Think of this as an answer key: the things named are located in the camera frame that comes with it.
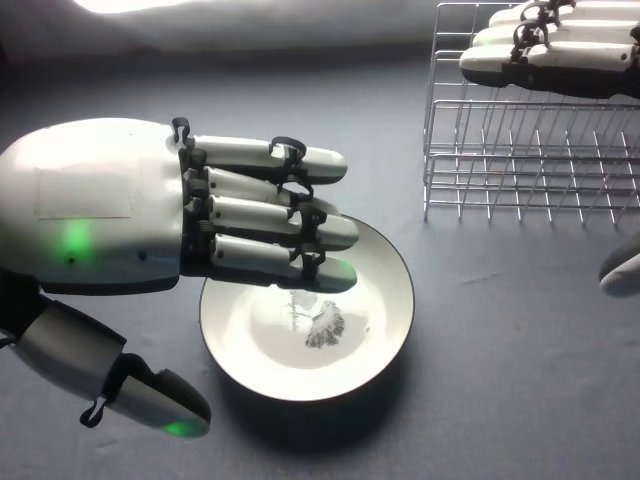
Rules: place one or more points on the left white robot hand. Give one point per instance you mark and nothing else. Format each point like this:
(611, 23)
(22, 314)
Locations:
(100, 200)

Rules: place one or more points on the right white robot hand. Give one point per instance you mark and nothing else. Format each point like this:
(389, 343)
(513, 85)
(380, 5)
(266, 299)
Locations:
(575, 55)

